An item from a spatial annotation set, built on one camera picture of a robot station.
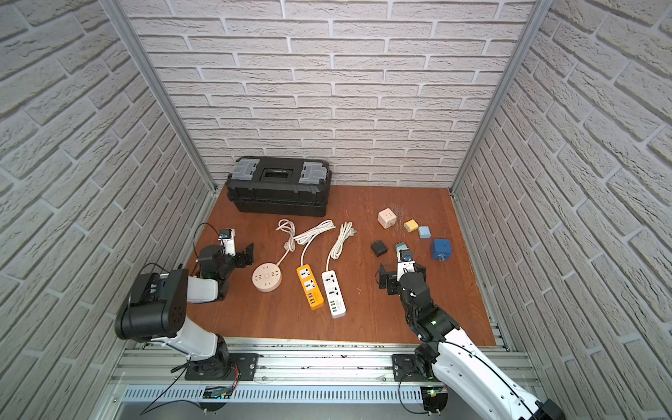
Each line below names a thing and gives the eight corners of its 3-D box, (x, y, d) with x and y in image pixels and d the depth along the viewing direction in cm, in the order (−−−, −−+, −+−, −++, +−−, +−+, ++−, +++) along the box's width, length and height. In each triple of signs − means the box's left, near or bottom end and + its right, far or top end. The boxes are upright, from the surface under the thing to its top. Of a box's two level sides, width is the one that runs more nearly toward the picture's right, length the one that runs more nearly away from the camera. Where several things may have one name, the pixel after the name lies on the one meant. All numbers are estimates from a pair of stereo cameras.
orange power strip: (310, 312, 85) (310, 310, 83) (295, 271, 94) (294, 268, 93) (326, 305, 87) (326, 303, 85) (309, 265, 96) (309, 262, 94)
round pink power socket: (251, 291, 90) (248, 288, 88) (257, 266, 96) (255, 262, 94) (279, 291, 90) (277, 288, 88) (283, 266, 96) (282, 263, 94)
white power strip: (332, 320, 84) (332, 317, 82) (321, 274, 94) (321, 272, 92) (347, 315, 85) (347, 313, 83) (335, 271, 95) (335, 268, 93)
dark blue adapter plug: (433, 261, 98) (437, 255, 94) (429, 246, 102) (433, 239, 98) (449, 261, 98) (454, 255, 94) (445, 246, 102) (449, 239, 98)
